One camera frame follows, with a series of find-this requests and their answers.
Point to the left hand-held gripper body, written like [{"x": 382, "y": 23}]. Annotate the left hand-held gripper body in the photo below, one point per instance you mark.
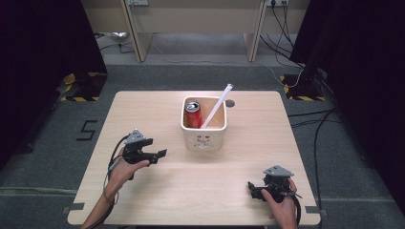
[{"x": 132, "y": 154}]

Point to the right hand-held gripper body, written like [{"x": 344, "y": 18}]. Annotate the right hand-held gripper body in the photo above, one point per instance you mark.
[{"x": 277, "y": 186}]

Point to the cream square bin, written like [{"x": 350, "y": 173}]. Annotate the cream square bin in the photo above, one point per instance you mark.
[{"x": 203, "y": 138}]

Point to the red soda can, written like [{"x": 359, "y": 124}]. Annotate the red soda can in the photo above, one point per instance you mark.
[{"x": 193, "y": 116}]

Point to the white paper-wrapped straw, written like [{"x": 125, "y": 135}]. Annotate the white paper-wrapped straw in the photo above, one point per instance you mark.
[{"x": 218, "y": 105}]

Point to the person's left hand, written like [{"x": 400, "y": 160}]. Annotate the person's left hand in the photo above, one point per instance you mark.
[{"x": 121, "y": 173}]

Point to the person's right hand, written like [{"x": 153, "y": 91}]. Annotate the person's right hand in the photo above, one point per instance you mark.
[{"x": 283, "y": 210}]

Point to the grey tape strip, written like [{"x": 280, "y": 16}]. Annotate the grey tape strip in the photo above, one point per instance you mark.
[
  {"x": 76, "y": 206},
  {"x": 313, "y": 210}
]

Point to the black stand base striped tape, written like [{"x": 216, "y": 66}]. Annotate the black stand base striped tape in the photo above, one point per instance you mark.
[
  {"x": 86, "y": 89},
  {"x": 302, "y": 90}
]

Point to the grey table grommet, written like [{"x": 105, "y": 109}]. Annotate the grey table grommet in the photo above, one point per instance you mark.
[{"x": 230, "y": 103}]

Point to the crumpled silver foil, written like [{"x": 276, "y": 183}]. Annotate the crumpled silver foil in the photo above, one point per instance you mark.
[{"x": 117, "y": 36}]

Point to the black curtain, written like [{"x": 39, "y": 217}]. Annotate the black curtain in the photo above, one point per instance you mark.
[
  {"x": 38, "y": 63},
  {"x": 366, "y": 79}
]

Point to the beige wooden desk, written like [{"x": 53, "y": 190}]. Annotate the beige wooden desk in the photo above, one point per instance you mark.
[{"x": 194, "y": 19}]

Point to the white wall socket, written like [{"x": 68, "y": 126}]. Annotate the white wall socket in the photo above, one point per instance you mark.
[{"x": 277, "y": 2}]

